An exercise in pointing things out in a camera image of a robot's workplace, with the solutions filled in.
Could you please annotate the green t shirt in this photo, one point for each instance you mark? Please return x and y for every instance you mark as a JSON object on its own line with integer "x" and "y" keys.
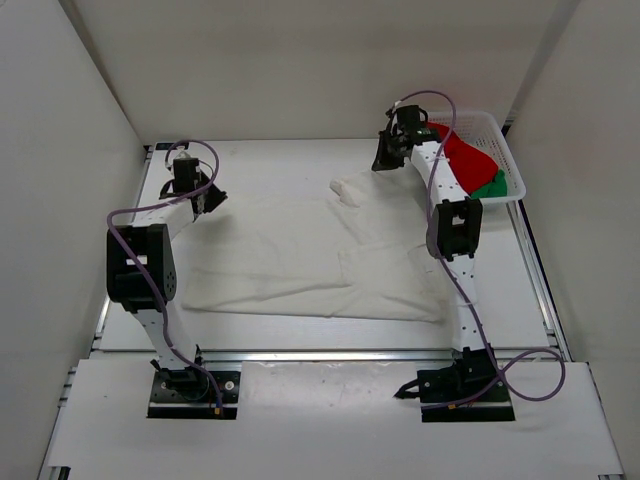
{"x": 496, "y": 188}

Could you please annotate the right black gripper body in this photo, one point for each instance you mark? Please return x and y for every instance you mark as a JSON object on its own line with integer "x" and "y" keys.
{"x": 390, "y": 155}

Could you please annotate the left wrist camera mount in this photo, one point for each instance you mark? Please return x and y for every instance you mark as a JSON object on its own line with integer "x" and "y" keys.
{"x": 182, "y": 154}

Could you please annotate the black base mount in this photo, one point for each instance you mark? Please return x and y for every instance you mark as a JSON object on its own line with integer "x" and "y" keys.
{"x": 467, "y": 391}
{"x": 192, "y": 395}

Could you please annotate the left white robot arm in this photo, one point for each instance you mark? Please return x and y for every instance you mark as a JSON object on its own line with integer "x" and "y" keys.
{"x": 141, "y": 270}

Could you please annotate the red t shirt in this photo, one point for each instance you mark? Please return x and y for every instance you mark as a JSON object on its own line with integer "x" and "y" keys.
{"x": 472, "y": 167}

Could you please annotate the white t shirt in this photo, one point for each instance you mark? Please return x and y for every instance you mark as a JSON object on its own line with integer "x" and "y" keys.
{"x": 358, "y": 253}

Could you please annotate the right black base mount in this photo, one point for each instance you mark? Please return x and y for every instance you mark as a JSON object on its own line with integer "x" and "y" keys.
{"x": 467, "y": 391}

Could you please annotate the white plastic basket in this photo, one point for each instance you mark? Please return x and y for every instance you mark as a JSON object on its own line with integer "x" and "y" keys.
{"x": 480, "y": 130}

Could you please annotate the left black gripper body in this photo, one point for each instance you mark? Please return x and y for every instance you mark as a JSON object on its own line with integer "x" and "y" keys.
{"x": 204, "y": 181}

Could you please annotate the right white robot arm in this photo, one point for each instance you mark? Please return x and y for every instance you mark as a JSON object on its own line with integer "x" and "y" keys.
{"x": 453, "y": 217}

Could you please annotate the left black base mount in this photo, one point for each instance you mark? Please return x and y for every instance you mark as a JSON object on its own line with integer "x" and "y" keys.
{"x": 192, "y": 395}

